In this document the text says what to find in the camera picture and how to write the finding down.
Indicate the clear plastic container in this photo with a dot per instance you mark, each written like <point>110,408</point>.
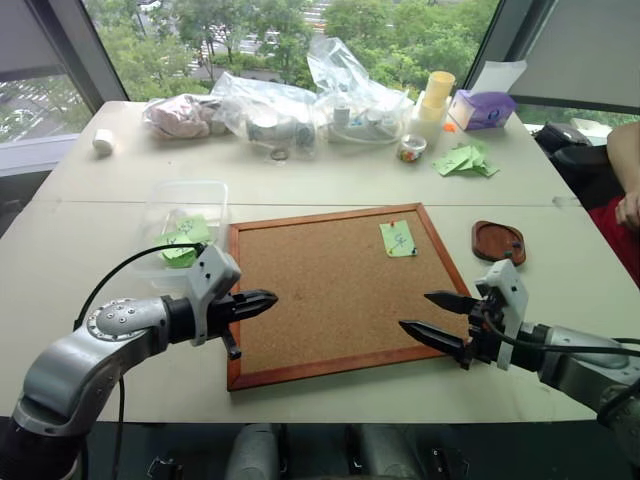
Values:
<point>165,200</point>

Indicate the person's bare hand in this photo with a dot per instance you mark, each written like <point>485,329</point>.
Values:
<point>630,210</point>

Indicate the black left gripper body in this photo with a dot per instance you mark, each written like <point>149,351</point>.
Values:
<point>222,312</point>

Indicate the plastic bag with grey rolls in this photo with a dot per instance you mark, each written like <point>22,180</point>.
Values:
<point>270,115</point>

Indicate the black bag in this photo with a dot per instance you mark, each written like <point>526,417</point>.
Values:
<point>570,150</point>

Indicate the brown wooden tray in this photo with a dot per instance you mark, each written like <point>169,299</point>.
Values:
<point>497,242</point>

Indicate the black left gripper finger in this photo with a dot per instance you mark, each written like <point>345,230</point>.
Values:
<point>260,297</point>
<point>255,312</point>

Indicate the purple tissue box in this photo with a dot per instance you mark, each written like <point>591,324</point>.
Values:
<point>480,107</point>

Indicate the dark rounded grey shape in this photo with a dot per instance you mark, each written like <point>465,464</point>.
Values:
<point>252,452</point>

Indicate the plastic bag with power strip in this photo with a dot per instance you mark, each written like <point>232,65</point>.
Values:
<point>350,85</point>

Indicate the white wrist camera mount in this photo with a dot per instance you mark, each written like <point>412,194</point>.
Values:
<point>515,295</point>
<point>210,272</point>

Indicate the grey window blind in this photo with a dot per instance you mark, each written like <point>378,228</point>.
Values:
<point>25,35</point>
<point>585,45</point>

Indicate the small glass jar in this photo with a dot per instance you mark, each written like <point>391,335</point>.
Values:
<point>411,149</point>

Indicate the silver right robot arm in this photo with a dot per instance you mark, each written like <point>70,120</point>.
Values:
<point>580,370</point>

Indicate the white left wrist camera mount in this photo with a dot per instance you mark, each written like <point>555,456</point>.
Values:
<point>210,272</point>

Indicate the green note with writing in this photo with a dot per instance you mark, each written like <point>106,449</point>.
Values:
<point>397,240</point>

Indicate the wood framed cork board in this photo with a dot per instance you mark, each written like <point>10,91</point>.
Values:
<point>325,290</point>

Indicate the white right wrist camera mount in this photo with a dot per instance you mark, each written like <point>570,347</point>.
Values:
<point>515,295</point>

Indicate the small orange object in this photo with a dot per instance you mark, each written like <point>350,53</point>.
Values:
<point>448,127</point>

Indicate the person's red shorts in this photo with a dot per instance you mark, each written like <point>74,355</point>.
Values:
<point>617,245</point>

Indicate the yellow plastic cup stack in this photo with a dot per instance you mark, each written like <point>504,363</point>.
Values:
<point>439,87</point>

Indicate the dark window frame pillar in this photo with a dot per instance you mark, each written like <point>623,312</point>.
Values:
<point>505,40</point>
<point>85,55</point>

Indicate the green paper note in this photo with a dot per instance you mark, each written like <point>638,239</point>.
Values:
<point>175,257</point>
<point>172,240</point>
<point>472,152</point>
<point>195,229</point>
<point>449,164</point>
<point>486,169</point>

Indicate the small white roll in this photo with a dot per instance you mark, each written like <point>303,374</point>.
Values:
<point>103,142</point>

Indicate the person's bare forearm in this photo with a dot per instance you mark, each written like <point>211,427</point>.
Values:
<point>625,155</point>

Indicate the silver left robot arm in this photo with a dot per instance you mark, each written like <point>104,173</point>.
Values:
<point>75,360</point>

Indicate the plastic bag with pink contents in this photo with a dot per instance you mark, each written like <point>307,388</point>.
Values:
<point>175,117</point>

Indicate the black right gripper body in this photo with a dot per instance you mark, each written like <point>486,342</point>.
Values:
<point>482,340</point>

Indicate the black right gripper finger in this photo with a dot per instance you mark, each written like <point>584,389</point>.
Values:
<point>452,302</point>
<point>437,337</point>

